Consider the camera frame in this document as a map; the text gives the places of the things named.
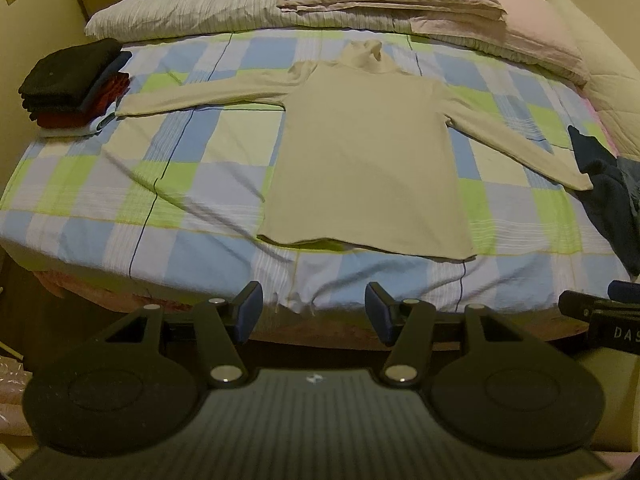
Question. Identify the clear plastic bag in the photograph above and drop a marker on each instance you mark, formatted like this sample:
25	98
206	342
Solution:
12	390

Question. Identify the black folded garment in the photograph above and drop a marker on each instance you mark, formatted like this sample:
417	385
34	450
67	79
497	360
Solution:
65	72

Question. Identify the red folded garment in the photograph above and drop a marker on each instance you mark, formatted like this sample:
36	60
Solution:
95	107

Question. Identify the cream padded headboard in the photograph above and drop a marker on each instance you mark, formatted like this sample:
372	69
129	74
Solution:
605	65

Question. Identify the dark blue clothes pile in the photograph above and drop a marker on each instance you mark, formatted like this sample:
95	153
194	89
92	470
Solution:
610	195

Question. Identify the pink pillow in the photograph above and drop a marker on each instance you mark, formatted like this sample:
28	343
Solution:
530	30

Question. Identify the light blue folded garment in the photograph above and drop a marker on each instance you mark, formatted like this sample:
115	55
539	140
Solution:
75	131

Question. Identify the striped grey pillow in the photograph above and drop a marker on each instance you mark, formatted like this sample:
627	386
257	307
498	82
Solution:
200	5

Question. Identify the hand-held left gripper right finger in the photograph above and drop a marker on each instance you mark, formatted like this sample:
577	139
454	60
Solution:
379	312

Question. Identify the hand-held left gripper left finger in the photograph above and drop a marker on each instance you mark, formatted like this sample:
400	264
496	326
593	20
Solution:
250	310

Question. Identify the cream turtleneck sweater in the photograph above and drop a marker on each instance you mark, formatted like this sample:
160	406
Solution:
370	160

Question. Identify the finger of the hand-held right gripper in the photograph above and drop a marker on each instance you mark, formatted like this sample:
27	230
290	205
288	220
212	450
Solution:
575	304

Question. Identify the checkered bed sheet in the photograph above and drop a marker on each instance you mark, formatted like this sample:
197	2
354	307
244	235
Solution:
150	185

